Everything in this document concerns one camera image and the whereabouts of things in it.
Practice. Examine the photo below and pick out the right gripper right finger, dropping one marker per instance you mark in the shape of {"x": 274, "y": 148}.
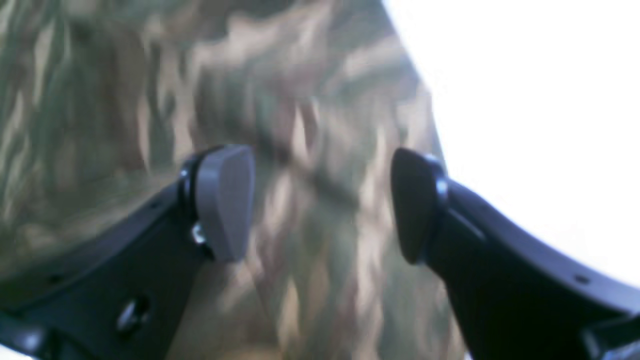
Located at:
{"x": 513, "y": 296}

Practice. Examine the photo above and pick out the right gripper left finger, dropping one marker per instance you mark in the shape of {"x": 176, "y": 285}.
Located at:
{"x": 122, "y": 294}

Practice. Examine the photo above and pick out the camouflage T-shirt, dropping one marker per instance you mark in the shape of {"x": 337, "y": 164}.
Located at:
{"x": 102, "y": 101}

